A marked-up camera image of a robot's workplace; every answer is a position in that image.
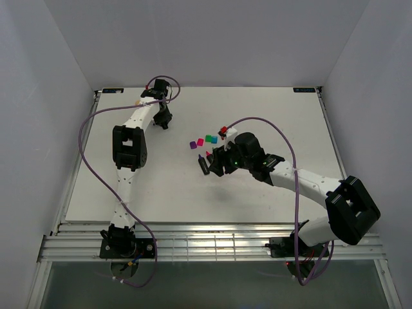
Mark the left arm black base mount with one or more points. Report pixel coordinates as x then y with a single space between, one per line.
121 243

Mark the right blue corner label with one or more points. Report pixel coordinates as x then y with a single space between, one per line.
304 90

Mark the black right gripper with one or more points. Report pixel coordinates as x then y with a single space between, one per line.
220 157

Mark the aluminium frame rail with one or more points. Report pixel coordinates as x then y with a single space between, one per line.
176 242

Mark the left blue corner label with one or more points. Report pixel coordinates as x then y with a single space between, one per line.
113 90

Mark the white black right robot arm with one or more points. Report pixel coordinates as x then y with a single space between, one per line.
351 211

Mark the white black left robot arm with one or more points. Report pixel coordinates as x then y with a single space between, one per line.
129 152

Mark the purple cap black highlighter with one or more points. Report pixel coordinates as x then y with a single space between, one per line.
203 165

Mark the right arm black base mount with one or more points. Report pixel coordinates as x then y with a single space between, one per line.
283 247

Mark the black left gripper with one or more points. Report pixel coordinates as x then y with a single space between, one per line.
166 118

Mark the blue corner label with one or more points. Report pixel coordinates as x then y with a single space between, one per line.
113 90
304 90

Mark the pink cap black highlighter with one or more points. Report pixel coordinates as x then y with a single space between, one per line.
209 157

